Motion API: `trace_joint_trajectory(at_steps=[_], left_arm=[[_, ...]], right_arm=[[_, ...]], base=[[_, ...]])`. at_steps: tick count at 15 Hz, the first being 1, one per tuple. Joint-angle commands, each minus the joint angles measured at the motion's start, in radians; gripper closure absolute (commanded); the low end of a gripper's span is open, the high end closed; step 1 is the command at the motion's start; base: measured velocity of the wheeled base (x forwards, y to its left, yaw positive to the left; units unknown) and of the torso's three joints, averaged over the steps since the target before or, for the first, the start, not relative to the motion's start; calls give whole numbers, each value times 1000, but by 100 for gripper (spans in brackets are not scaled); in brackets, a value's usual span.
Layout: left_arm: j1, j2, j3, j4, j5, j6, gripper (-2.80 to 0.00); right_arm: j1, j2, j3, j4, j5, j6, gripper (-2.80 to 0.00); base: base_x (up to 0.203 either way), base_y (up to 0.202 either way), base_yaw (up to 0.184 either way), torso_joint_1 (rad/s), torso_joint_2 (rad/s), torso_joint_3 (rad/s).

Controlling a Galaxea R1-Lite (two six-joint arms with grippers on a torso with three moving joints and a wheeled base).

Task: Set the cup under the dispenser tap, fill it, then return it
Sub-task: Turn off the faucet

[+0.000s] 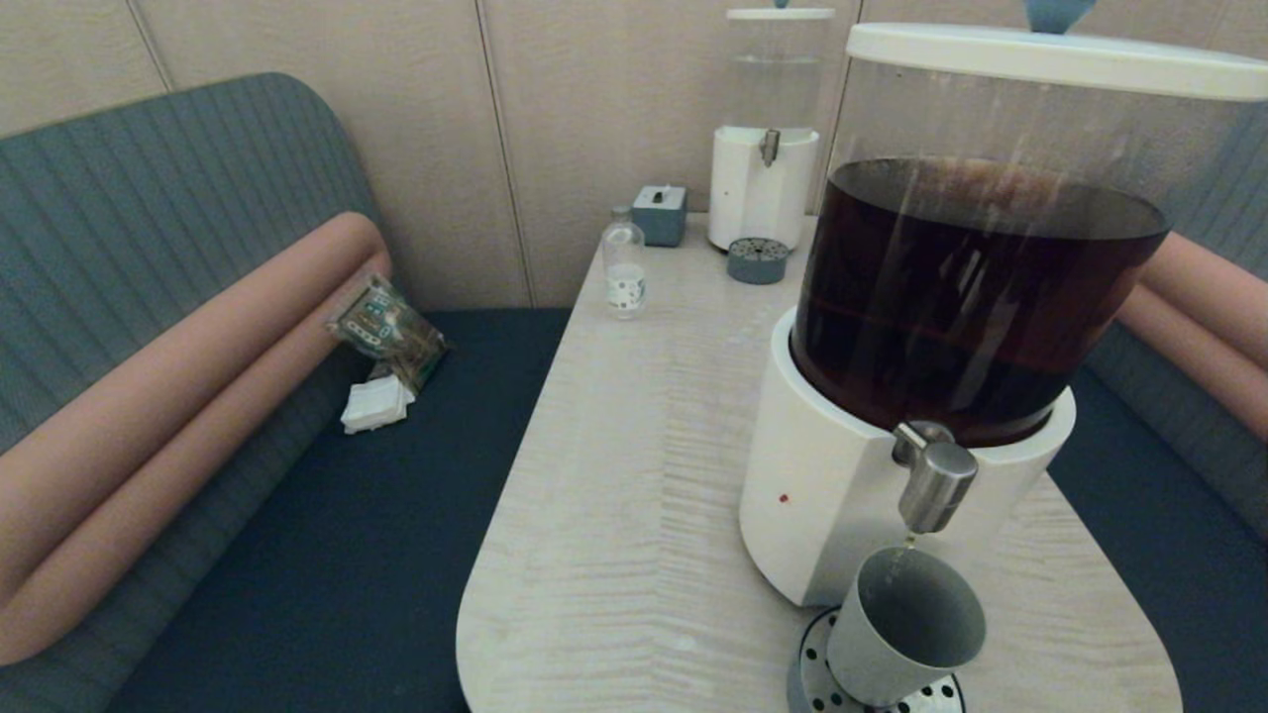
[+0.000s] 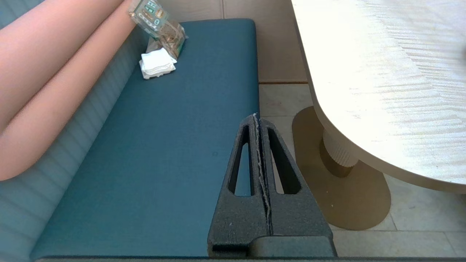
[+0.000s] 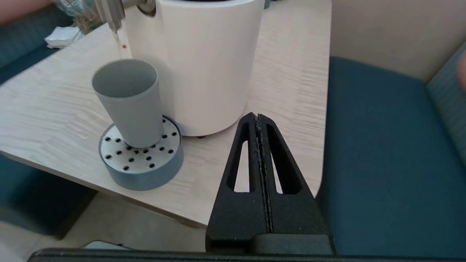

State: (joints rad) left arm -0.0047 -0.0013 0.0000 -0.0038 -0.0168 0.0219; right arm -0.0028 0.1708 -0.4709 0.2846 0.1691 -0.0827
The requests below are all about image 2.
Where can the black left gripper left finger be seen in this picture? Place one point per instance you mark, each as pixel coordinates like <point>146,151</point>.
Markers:
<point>240,218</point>

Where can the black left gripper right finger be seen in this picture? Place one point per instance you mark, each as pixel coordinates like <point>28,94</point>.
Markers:
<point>295,214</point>

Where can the dark blue seat cushion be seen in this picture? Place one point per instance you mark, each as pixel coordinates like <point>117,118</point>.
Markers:
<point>145,163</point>

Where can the white folded napkins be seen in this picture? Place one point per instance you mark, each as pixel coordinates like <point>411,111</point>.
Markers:
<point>156,63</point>

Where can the grey-blue ribbed bench backrest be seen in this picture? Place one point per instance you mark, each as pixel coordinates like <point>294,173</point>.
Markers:
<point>36,218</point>

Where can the clear snack packet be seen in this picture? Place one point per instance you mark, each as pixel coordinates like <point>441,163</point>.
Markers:
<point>160,22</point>

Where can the tan table pedestal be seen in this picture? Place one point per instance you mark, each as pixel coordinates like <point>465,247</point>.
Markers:
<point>346,203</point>

